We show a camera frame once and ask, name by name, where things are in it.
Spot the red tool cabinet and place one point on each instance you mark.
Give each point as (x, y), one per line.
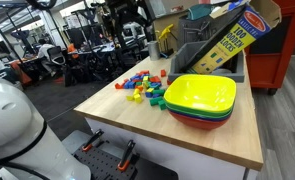
(268, 58)

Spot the red arch wooden block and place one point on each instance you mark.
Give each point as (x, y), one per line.
(119, 86)

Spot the red plastic bowl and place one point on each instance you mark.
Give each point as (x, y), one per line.
(198, 122)

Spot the yellow wooden block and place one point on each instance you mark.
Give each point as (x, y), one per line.
(130, 98)
(137, 98)

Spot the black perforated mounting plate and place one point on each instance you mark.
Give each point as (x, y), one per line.
(102, 161)

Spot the black office chair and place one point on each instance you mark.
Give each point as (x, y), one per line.
(56, 56)

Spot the seated person white shirt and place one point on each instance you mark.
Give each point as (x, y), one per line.
(43, 55)

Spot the wooden blocks cardboard box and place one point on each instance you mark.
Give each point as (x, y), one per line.
(249, 20)

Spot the yellow plastic bowl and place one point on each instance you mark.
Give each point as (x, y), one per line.
(211, 93)

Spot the green wooden block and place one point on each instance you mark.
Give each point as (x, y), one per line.
(162, 104)
(154, 101)

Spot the silver metal cup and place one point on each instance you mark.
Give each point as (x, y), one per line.
(153, 48)

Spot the black orange clamp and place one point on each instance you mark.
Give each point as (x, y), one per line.
(125, 160)
(87, 146)

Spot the green plastic bowl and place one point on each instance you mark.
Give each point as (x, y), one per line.
(200, 112)

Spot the blue wooden block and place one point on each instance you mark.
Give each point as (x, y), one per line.
(149, 92)

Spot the blue plastic bowl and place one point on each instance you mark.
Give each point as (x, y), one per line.
(202, 117)

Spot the grey plastic bin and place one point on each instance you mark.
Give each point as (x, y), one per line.
(234, 68)

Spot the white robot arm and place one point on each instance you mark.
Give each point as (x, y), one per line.
(28, 146)

